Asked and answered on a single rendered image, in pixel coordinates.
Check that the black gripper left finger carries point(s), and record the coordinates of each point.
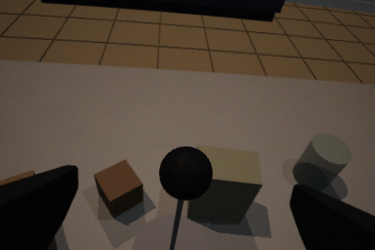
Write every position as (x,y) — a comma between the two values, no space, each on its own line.
(32,209)

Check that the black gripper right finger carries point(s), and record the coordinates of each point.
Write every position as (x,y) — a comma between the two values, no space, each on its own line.
(327,223)

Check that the black round knob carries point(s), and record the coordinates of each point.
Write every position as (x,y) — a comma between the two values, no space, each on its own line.
(185,173)

